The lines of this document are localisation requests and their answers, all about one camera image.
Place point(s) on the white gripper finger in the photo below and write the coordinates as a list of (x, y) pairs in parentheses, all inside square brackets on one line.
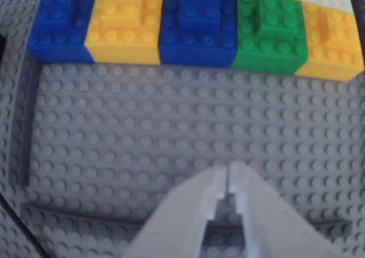
[(176, 226), (273, 229)]

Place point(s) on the yellow lego cube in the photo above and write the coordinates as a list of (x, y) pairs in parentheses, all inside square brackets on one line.
[(333, 46), (122, 26)]

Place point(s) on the green lego cube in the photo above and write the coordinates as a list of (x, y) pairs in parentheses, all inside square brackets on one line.
[(268, 35)]

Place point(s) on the blue lego cube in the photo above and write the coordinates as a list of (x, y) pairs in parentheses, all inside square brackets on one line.
[(196, 29), (60, 26)]

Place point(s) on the grey lego baseplate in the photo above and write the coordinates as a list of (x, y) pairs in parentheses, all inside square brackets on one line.
[(171, 112)]

